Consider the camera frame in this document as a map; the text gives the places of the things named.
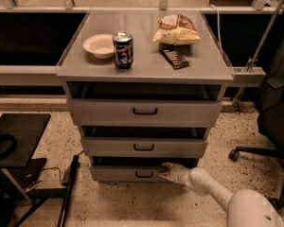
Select grey middle drawer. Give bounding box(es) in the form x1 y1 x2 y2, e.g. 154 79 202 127
81 137 207 158

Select dark soda can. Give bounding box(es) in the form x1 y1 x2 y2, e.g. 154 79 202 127
113 31 133 71

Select black office chair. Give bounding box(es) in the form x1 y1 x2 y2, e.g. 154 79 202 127
228 16 284 211

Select metal diagonal rod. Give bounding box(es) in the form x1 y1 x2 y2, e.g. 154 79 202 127
232 0 284 112

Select grey drawer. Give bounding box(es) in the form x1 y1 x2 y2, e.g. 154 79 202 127
81 137 207 158
90 166 167 183
67 99 222 128

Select yellow chip bag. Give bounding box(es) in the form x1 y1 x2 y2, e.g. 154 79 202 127
152 14 201 45

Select grey top drawer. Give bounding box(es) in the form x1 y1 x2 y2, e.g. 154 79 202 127
67 99 222 128

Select grey bottom drawer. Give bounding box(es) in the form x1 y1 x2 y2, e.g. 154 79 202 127
90 166 167 183

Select white paper bowl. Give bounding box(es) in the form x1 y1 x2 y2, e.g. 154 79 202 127
83 34 114 60

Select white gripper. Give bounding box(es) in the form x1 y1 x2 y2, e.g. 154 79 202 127
158 162 191 185

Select black headphones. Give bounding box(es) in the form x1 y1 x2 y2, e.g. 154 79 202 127
0 134 17 159

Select grey drawer cabinet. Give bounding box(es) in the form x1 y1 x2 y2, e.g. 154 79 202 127
55 10 235 183

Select dark chocolate bar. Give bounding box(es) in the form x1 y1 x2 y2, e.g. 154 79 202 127
161 49 189 70

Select black tripod leg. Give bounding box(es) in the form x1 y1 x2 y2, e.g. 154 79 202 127
57 155 79 227

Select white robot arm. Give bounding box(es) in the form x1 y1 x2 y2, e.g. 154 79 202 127
159 162 284 227

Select white cable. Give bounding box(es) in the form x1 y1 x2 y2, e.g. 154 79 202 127
208 4 225 56

